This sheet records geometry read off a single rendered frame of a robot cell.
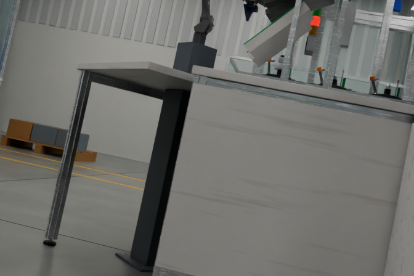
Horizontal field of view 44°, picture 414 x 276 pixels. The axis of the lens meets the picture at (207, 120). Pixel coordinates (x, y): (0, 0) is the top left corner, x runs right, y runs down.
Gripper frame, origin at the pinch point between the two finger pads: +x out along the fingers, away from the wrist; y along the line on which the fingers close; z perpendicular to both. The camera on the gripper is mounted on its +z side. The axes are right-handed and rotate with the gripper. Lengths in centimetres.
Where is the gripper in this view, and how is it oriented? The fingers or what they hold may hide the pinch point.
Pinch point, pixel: (248, 13)
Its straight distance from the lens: 252.0
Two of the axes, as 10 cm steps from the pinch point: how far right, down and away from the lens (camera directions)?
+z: 9.7, 1.9, -1.7
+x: -2.0, 9.8, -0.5
